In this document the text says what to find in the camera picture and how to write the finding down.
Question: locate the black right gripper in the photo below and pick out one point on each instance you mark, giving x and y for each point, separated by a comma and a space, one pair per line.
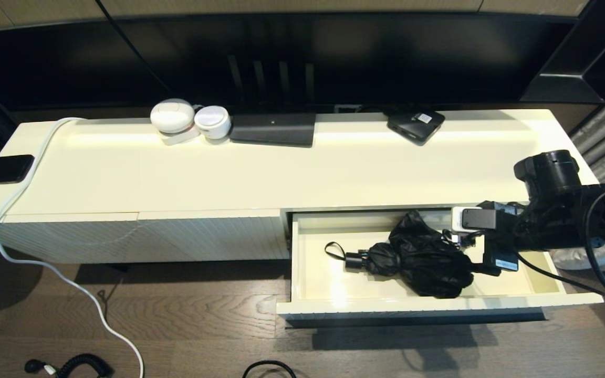
504, 236

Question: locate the black umbrella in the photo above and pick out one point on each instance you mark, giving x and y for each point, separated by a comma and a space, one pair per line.
418, 262

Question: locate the white ribbed drawer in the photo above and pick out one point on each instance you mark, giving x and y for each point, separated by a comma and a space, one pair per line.
323, 273

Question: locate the white TV cabinet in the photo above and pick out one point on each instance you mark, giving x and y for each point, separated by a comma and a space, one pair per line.
176, 178

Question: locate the small black box white label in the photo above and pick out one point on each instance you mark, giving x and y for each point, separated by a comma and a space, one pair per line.
413, 130

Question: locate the black television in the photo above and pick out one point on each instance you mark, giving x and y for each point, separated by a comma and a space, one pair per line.
386, 52

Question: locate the black shelf unit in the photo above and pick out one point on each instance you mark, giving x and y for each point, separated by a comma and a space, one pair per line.
596, 52

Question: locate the flat black rectangular box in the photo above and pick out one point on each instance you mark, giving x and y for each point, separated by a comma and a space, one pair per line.
272, 130

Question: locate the small white round device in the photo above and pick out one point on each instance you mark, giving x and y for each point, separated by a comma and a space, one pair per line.
212, 121

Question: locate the large white round device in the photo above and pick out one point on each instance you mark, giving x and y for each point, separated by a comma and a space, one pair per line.
172, 115

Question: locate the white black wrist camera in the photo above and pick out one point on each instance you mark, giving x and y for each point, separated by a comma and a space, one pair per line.
473, 218

